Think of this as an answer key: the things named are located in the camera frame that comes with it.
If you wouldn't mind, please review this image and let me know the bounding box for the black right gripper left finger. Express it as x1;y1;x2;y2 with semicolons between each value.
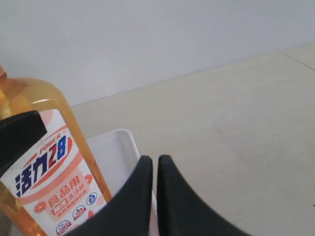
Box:
67;156;153;236

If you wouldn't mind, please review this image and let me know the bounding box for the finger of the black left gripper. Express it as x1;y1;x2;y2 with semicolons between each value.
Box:
0;111;47;176

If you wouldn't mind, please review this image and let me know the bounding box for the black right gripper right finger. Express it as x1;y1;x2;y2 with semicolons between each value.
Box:
157;155;248;236

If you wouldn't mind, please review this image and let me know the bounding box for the orange dish soap pump bottle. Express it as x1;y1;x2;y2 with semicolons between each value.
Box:
0;70;112;236

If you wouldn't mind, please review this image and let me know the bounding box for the white rectangular plastic tray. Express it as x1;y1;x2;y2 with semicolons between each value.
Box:
7;128;158;236

